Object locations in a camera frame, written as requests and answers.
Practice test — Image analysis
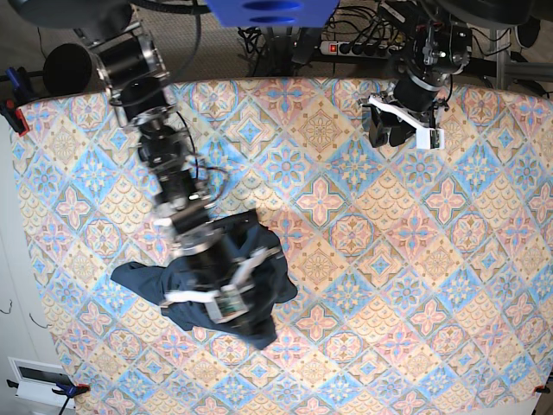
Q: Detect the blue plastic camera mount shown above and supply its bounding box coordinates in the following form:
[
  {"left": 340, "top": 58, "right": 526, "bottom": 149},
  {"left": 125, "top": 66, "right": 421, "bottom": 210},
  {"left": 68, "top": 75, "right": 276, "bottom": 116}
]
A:
[{"left": 207, "top": 0, "right": 339, "bottom": 28}]

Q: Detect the black round stool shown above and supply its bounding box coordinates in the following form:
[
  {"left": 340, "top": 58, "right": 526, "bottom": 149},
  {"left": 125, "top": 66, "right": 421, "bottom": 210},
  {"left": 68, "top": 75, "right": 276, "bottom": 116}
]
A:
[{"left": 42, "top": 43, "right": 92, "bottom": 97}]

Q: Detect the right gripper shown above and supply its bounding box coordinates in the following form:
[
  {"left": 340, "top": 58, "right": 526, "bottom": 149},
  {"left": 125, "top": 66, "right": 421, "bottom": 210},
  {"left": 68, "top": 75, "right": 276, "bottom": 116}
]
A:
[{"left": 166, "top": 246, "right": 281, "bottom": 324}]

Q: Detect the dark blue t-shirt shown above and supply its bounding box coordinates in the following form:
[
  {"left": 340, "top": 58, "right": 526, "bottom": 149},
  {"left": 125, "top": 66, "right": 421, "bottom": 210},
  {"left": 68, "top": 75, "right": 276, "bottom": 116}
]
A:
[{"left": 111, "top": 209, "right": 297, "bottom": 350}]

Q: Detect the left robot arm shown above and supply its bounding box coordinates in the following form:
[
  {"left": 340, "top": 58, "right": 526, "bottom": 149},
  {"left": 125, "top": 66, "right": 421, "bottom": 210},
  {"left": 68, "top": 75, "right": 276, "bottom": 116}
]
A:
[{"left": 359, "top": 1, "right": 534, "bottom": 150}]

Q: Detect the patterned tablecloth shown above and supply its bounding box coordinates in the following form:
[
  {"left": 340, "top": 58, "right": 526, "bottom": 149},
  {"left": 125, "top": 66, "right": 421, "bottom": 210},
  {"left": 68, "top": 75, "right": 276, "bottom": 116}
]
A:
[{"left": 9, "top": 79, "right": 552, "bottom": 414}]

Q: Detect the orange right corner clamp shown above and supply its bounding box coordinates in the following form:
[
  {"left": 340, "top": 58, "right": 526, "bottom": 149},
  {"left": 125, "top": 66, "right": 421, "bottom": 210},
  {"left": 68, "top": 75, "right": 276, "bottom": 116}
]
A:
[{"left": 534, "top": 385, "right": 551, "bottom": 394}]

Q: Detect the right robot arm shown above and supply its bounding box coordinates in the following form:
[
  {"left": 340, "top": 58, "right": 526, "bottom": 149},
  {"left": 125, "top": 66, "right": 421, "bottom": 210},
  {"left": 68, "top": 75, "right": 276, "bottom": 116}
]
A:
[{"left": 12, "top": 1, "right": 282, "bottom": 334}]

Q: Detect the white wall outlet box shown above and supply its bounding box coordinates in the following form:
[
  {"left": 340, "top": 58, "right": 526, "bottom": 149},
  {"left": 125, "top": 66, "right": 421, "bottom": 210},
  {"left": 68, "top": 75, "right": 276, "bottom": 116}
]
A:
[{"left": 8, "top": 357, "right": 70, "bottom": 407}]

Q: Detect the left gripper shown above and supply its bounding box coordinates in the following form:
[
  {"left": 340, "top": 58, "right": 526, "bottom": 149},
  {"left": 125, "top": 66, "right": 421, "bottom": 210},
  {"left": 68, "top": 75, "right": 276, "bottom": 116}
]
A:
[{"left": 358, "top": 93, "right": 445, "bottom": 150}]

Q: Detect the black cable bundle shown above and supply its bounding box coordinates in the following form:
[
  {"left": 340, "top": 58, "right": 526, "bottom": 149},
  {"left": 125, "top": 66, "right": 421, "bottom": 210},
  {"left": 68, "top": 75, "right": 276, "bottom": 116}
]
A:
[{"left": 235, "top": 25, "right": 316, "bottom": 79}]

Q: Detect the blue orange bottom clamp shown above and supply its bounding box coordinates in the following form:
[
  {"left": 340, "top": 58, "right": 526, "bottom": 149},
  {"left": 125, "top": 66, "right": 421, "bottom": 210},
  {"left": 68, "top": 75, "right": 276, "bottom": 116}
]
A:
[{"left": 5, "top": 379, "right": 91, "bottom": 412}]

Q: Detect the white power strip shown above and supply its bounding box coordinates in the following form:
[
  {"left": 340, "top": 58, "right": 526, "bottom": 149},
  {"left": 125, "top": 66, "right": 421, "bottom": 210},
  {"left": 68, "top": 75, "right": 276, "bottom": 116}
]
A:
[{"left": 319, "top": 41, "right": 400, "bottom": 59}]

